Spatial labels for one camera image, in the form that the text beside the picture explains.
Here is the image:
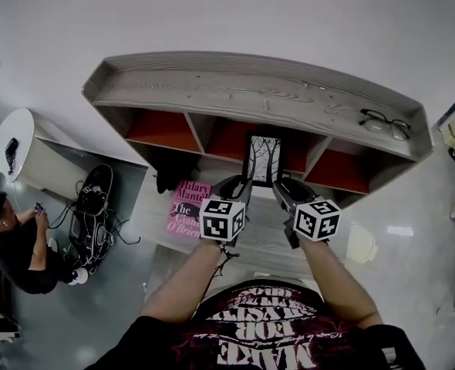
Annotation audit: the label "grey wooden wall shelf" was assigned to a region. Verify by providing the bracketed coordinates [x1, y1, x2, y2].
[81, 51, 433, 210]

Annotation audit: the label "person's black printed shirt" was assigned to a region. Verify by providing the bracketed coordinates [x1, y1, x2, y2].
[83, 277, 429, 370]

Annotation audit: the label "small black device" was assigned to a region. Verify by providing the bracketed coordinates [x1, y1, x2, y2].
[4, 137, 19, 173]

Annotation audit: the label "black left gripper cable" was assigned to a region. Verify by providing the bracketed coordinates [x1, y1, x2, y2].
[202, 243, 240, 304]

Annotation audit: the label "black floor cable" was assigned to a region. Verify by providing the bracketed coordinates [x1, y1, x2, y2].
[111, 217, 142, 246]

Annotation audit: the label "black cloth bag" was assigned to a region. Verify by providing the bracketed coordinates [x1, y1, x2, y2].
[156, 160, 201, 195]

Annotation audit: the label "pile of black cables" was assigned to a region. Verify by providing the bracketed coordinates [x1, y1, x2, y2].
[68, 163, 115, 275]

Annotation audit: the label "beige waste bin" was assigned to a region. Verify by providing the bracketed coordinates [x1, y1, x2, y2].
[341, 221, 379, 264]

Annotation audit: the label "black framed tree picture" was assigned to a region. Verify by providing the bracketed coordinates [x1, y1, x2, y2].
[241, 129, 286, 189]

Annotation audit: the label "person's right forearm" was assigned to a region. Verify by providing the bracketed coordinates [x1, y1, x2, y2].
[298, 239, 385, 329]

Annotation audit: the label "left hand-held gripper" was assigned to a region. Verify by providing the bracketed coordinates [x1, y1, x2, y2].
[198, 174, 254, 248]

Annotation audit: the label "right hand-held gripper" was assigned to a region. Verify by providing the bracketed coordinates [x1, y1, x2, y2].
[272, 177, 342, 250]

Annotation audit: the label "round white table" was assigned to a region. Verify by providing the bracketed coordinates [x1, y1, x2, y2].
[0, 107, 82, 202]

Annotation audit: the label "person's left forearm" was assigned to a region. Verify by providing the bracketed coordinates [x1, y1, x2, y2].
[140, 240, 228, 319]

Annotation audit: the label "black eyeglasses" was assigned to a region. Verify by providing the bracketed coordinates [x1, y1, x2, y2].
[358, 108, 412, 141]

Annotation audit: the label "grey wooden shelf surface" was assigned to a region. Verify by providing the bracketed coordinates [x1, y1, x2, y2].
[150, 160, 352, 281]

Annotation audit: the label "pink book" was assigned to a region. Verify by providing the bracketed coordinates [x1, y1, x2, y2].
[165, 179, 213, 238]

